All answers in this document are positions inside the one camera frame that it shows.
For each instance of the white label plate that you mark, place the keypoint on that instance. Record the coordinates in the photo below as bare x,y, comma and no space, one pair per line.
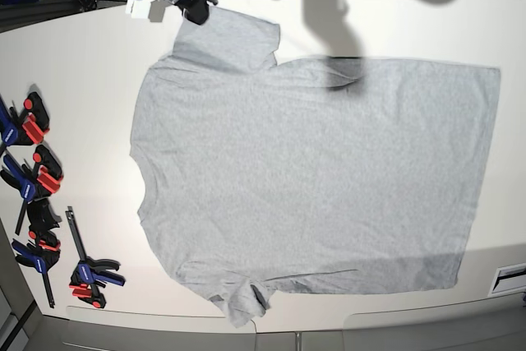
507,280

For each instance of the blue red bar clamp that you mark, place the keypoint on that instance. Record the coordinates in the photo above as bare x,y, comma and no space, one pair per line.
35,184
28,127
90,276
42,251

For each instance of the grey T-shirt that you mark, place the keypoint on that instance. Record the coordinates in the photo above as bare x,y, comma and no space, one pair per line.
318,175

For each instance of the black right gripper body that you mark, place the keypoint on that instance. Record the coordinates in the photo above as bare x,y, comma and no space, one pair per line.
196,11

